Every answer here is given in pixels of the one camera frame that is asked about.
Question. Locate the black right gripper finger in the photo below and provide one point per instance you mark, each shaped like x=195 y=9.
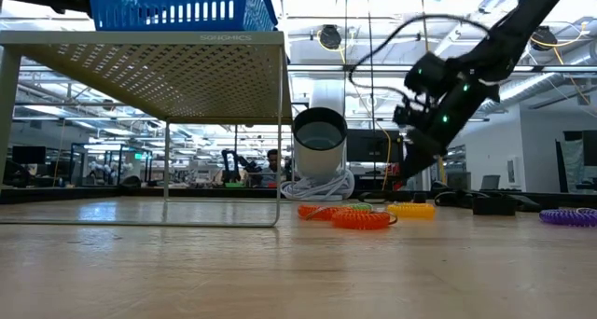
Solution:
x=420 y=160

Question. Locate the green perforated metal shelf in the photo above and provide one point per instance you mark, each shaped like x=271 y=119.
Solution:
x=140 y=37

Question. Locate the blue plastic basket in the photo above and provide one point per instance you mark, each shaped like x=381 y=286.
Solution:
x=186 y=23

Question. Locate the black background robot arm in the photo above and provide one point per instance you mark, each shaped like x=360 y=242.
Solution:
x=227 y=162

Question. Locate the black monitor screen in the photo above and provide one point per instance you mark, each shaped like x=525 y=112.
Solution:
x=373 y=146

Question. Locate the black round ceiling reel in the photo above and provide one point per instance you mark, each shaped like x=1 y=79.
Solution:
x=543 y=38
x=330 y=37

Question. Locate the black standing panel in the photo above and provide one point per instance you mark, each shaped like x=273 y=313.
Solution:
x=590 y=146

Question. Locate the person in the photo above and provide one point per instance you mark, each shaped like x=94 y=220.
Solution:
x=272 y=159

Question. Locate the small dark monitor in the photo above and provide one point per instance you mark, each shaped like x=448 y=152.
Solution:
x=29 y=154

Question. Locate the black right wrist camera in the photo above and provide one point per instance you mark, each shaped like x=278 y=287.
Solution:
x=426 y=74

